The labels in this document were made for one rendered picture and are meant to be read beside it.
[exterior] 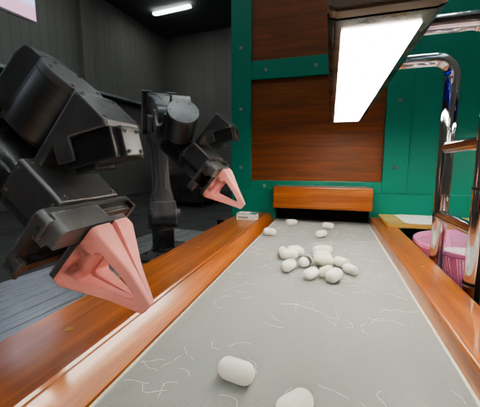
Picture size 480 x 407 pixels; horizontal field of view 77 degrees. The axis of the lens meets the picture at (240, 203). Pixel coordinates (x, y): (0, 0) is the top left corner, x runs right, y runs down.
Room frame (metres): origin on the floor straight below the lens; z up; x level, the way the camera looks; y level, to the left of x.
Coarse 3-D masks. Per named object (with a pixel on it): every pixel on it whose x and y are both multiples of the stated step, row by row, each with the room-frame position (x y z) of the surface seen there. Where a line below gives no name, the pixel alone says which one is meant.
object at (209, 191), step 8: (224, 176) 0.57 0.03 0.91; (208, 184) 0.58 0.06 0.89; (216, 184) 0.58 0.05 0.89; (232, 184) 0.58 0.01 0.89; (200, 192) 0.58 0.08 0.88; (208, 192) 0.58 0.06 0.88; (216, 200) 0.58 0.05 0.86; (224, 200) 0.58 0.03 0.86; (232, 200) 0.59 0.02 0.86; (240, 200) 0.58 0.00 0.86; (240, 208) 0.58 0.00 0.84
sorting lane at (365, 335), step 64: (256, 256) 0.61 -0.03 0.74; (384, 256) 0.61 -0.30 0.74; (192, 320) 0.35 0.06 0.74; (256, 320) 0.35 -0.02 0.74; (320, 320) 0.35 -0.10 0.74; (384, 320) 0.35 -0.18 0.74; (128, 384) 0.24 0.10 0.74; (192, 384) 0.24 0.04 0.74; (256, 384) 0.24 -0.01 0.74; (320, 384) 0.24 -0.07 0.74; (384, 384) 0.24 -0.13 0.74; (448, 384) 0.24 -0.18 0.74
